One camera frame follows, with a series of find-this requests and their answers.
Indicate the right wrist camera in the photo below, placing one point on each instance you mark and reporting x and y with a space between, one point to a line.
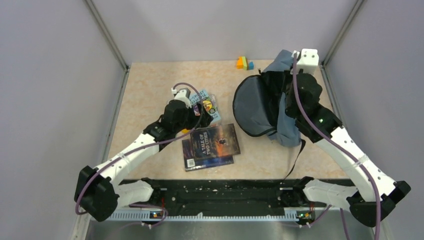
307 60

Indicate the colourful Treehouse book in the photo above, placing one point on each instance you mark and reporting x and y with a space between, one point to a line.
209 103

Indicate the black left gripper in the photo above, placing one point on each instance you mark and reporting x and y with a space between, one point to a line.
206 119

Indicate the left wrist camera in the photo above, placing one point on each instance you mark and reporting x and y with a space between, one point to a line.
182 95

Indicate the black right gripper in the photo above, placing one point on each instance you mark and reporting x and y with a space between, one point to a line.
288 76

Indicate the colourful sticky note stack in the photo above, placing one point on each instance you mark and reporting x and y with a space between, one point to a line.
243 63

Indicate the blue student backpack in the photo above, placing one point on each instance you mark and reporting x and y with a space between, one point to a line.
255 113

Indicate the dark book underneath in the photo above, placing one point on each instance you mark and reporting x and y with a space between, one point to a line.
192 164

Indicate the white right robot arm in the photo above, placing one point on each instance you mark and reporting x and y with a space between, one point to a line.
373 195

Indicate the Tale of Two Cities book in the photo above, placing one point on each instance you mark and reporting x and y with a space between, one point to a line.
215 142

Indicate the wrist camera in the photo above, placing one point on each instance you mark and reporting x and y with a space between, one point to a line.
182 95
307 60

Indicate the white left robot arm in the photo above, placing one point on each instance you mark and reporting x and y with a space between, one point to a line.
100 191

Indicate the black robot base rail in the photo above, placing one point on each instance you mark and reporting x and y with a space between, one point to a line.
227 197

